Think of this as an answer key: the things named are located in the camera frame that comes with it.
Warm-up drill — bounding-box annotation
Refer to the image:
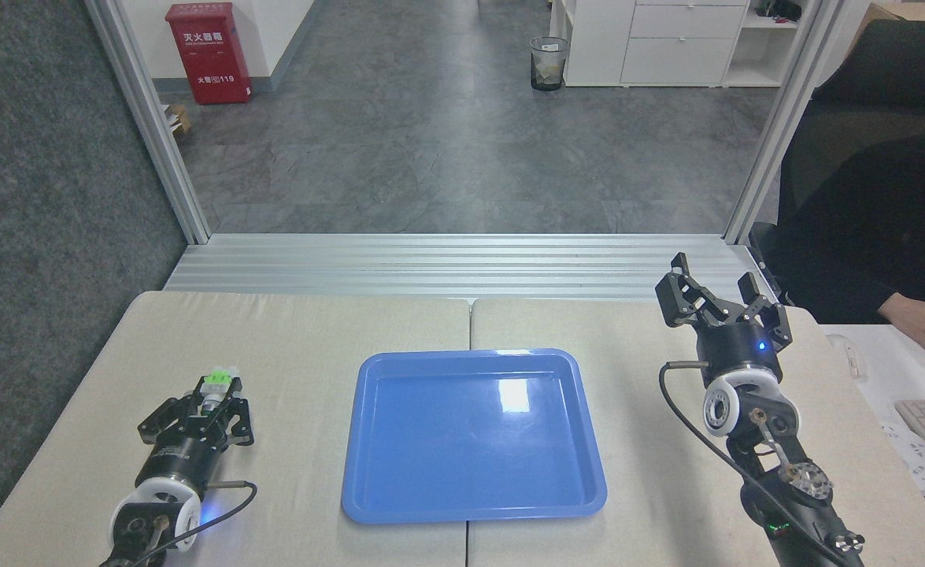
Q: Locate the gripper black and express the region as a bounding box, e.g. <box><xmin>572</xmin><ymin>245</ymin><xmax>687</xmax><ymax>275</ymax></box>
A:
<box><xmin>135</xmin><ymin>378</ymin><xmax>255</xmax><ymax>493</ymax></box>
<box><xmin>655</xmin><ymin>254</ymin><xmax>792</xmax><ymax>383</ymax></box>

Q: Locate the green white switch part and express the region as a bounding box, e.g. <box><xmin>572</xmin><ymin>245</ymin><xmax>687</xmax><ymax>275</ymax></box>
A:
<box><xmin>201</xmin><ymin>365</ymin><xmax>243</xmax><ymax>412</ymax></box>

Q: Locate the blue plastic tray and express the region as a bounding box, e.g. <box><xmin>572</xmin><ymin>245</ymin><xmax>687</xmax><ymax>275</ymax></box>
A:
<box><xmin>342</xmin><ymin>348</ymin><xmax>609</xmax><ymax>525</ymax></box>

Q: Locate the white computer mouse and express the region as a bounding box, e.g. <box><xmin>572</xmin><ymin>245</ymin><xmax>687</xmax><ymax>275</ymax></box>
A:
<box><xmin>827</xmin><ymin>334</ymin><xmax>869</xmax><ymax>380</ymax></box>

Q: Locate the person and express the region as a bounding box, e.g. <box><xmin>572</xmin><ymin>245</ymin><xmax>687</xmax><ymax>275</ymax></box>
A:
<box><xmin>749</xmin><ymin>20</ymin><xmax>925</xmax><ymax>325</ymax></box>

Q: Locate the white power strip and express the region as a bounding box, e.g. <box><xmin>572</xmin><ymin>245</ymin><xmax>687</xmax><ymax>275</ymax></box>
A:
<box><xmin>879</xmin><ymin>421</ymin><xmax>925</xmax><ymax>494</ymax></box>

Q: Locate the white drawer cabinet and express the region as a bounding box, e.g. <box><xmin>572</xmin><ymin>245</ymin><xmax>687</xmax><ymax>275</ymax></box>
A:
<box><xmin>549</xmin><ymin>0</ymin><xmax>801</xmax><ymax>87</ymax></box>

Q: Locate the black mesh waste bin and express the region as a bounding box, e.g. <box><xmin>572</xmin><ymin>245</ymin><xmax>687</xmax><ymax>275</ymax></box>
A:
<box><xmin>530</xmin><ymin>36</ymin><xmax>570</xmax><ymax>92</ymax></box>

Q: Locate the small cardboard box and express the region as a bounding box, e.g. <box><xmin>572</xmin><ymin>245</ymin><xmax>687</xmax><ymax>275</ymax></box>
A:
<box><xmin>162</xmin><ymin>102</ymin><xmax>192</xmax><ymax>137</ymax></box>

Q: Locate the red fire extinguisher box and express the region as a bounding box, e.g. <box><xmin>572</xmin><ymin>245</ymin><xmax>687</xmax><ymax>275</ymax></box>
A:
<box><xmin>165</xmin><ymin>2</ymin><xmax>253</xmax><ymax>105</ymax></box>

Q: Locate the silver aluminium post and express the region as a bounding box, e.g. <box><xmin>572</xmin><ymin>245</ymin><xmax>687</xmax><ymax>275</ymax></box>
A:
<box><xmin>84</xmin><ymin>0</ymin><xmax>212</xmax><ymax>243</ymax></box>
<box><xmin>723</xmin><ymin>0</ymin><xmax>845</xmax><ymax>243</ymax></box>

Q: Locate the silver aluminium rail platform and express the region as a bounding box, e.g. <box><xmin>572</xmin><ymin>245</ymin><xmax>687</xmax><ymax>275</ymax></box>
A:
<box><xmin>165</xmin><ymin>233</ymin><xmax>778</xmax><ymax>301</ymax></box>

